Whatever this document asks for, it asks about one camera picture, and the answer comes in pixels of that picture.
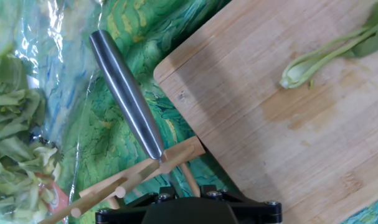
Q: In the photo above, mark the painted landscape tablecloth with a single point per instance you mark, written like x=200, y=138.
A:
x=120, y=18

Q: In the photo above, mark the green pakchoi stalk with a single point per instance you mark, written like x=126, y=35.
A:
x=304, y=70

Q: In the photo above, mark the chopped greens pile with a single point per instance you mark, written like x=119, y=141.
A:
x=11, y=124

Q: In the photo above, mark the clear plastic bag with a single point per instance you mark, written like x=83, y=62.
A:
x=51, y=37

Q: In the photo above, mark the wooden peg rack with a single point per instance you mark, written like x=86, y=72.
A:
x=135, y=175

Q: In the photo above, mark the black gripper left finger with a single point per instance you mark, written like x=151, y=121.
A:
x=123, y=214

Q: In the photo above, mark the bamboo cutting board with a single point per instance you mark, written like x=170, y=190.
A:
x=285, y=140

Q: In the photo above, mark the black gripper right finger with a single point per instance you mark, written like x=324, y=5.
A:
x=257, y=213

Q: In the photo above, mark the steel kitchen knife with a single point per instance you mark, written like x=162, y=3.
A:
x=126, y=93

